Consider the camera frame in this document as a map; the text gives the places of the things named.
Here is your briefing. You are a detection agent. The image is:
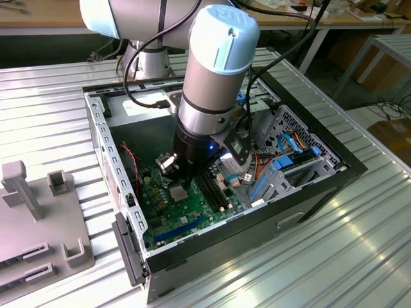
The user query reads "brown cardboard box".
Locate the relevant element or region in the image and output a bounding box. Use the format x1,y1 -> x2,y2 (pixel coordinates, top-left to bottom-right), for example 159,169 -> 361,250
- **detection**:
367,117 -> 411,163

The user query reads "black RAM slot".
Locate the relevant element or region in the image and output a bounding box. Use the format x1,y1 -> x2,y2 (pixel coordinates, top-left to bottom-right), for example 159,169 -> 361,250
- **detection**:
205,169 -> 229,209
196,175 -> 219,211

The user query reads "orange wire bundle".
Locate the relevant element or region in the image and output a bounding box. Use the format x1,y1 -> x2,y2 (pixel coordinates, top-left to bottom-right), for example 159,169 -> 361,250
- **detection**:
253,150 -> 274,182

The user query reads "large cardboard box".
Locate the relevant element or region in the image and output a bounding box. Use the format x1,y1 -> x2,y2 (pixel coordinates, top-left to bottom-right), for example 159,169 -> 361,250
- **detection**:
327,31 -> 399,92

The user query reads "grey parts rack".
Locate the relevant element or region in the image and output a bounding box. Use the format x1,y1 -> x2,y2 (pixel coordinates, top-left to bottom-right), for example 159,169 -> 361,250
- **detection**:
0,160 -> 96,293

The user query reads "silver optical drive cage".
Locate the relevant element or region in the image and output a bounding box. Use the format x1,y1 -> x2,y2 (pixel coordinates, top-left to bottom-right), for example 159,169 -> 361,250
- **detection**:
236,69 -> 280,145

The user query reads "perforated silver disk bay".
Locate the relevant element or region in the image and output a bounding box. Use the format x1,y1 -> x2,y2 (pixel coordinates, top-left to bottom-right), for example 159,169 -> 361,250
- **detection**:
253,104 -> 350,206

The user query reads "black camera cable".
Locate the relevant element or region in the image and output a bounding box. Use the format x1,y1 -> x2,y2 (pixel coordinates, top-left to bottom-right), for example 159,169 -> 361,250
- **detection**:
236,0 -> 317,142
123,0 -> 206,110

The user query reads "red black twisted wire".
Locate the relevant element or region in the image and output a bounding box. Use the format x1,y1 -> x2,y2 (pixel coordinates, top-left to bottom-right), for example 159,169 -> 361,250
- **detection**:
119,143 -> 139,196

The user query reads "green motherboard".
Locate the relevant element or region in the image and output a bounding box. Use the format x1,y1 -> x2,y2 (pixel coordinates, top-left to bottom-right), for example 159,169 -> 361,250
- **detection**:
137,151 -> 249,253

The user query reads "silver topped CPU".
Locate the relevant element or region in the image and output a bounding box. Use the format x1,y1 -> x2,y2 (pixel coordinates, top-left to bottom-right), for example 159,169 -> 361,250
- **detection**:
169,185 -> 189,202

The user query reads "white flat box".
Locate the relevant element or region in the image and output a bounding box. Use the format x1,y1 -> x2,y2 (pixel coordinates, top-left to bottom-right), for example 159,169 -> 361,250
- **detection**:
286,3 -> 329,19

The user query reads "grey power supply unit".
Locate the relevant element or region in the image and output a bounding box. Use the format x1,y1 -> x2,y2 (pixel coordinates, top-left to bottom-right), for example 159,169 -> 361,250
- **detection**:
104,89 -> 180,167

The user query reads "black tripod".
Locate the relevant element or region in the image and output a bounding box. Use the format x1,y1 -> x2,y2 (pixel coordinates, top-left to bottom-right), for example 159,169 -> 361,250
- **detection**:
292,0 -> 333,67

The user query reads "black case side handle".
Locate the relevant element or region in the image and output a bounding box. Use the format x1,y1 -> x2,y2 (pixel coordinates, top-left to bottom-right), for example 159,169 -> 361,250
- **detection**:
110,211 -> 150,287

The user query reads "blue plastic rail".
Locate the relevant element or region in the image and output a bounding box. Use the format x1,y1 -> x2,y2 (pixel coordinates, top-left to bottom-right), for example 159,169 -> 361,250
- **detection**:
249,175 -> 269,200

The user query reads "blue expansion slot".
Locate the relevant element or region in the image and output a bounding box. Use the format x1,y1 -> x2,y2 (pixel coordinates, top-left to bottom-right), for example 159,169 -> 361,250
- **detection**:
153,215 -> 206,244

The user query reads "light blue data wire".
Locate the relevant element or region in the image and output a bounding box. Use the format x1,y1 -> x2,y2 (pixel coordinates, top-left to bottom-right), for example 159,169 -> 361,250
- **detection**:
275,132 -> 304,155

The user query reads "black open PC case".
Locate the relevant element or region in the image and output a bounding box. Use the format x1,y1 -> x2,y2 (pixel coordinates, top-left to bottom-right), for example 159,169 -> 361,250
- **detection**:
82,66 -> 369,305

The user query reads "black case fan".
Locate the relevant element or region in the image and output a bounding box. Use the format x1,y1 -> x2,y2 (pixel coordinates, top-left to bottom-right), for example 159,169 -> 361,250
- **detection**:
120,142 -> 144,197

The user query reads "grey metal frame table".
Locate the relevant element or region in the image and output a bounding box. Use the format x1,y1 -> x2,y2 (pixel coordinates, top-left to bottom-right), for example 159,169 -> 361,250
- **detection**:
330,33 -> 411,103

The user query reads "wooden desk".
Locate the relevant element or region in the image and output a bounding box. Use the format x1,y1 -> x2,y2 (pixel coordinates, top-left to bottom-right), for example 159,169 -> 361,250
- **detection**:
0,0 -> 84,36
256,0 -> 411,74

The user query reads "CPU socket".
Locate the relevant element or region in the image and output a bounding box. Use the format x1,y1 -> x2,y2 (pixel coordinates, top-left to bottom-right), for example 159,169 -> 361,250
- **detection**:
165,183 -> 193,206

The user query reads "blue disk carrier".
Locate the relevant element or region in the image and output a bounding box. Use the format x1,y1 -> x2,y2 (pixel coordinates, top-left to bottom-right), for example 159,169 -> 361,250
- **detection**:
272,155 -> 295,171

